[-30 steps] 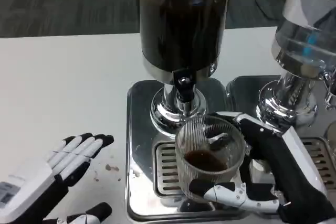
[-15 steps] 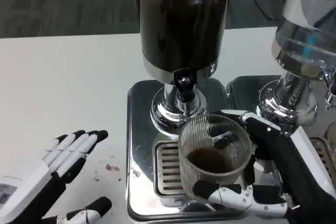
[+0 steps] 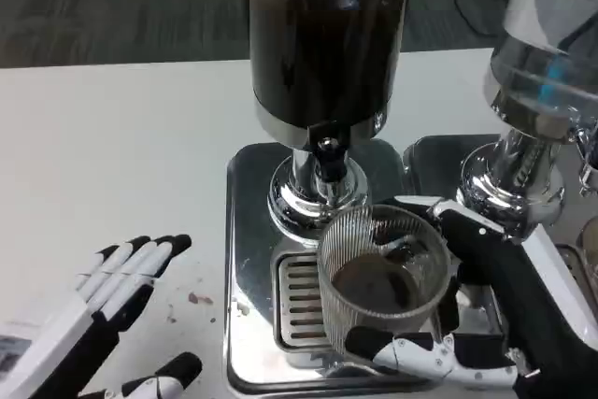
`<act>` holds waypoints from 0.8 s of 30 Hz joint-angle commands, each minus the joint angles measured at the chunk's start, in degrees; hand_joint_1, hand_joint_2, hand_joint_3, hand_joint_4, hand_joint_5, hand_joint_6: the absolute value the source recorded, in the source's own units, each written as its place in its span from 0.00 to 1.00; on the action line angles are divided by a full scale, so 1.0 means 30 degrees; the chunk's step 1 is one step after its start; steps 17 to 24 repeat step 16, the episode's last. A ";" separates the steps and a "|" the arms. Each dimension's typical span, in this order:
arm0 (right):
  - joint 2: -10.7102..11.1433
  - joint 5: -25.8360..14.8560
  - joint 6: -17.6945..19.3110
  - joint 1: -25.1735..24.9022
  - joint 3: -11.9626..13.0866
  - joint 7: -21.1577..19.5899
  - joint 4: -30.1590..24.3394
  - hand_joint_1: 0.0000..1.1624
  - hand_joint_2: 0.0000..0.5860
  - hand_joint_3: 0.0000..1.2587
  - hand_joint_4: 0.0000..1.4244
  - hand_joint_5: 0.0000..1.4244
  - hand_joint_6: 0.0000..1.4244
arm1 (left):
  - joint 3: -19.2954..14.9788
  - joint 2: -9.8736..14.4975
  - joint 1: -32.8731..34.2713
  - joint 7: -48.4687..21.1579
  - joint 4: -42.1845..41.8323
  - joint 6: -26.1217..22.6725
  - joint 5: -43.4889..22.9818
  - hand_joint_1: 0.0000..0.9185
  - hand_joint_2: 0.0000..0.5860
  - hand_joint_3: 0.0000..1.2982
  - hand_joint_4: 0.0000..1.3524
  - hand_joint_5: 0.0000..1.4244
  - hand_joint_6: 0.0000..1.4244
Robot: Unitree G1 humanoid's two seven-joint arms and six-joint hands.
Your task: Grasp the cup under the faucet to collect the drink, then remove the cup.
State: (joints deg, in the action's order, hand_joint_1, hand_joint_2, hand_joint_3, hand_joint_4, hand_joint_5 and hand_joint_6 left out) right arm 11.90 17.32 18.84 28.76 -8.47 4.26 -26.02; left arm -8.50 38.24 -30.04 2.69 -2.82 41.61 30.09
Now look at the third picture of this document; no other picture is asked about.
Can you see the black dispenser tap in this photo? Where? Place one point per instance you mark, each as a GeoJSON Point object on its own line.
{"type": "Point", "coordinates": [331, 161]}

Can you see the clear drink dispenser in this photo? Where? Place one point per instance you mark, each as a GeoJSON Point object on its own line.
{"type": "Point", "coordinates": [537, 67]}

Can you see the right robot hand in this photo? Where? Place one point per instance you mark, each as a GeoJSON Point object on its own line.
{"type": "Point", "coordinates": [528, 305]}

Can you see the dark drink dispenser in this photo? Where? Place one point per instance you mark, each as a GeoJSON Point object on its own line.
{"type": "Point", "coordinates": [327, 44]}

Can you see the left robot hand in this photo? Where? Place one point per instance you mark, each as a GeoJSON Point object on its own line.
{"type": "Point", "coordinates": [56, 347]}

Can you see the clear ribbed glass cup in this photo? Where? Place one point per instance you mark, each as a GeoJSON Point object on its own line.
{"type": "Point", "coordinates": [374, 287]}

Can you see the chrome dispenser tap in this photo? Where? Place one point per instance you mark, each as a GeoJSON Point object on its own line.
{"type": "Point", "coordinates": [586, 170]}

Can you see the steel drip tray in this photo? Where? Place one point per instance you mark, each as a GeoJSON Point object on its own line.
{"type": "Point", "coordinates": [434, 165]}
{"type": "Point", "coordinates": [247, 231]}

